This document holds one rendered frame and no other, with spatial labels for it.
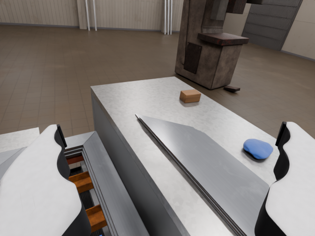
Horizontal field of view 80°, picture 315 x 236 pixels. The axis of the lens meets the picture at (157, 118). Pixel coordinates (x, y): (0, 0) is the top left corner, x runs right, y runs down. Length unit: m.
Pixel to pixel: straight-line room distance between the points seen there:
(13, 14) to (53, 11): 1.43
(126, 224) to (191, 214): 0.27
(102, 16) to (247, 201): 9.97
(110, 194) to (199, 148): 0.38
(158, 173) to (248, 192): 0.27
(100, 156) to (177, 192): 0.47
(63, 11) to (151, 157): 9.61
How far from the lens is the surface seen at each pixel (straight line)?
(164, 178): 0.62
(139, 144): 0.72
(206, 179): 0.62
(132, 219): 0.75
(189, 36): 4.39
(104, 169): 0.89
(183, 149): 0.69
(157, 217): 0.69
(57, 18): 10.10
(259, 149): 0.82
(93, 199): 1.04
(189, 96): 1.04
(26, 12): 10.15
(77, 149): 1.03
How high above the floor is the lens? 1.52
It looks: 32 degrees down
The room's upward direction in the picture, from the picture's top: 7 degrees clockwise
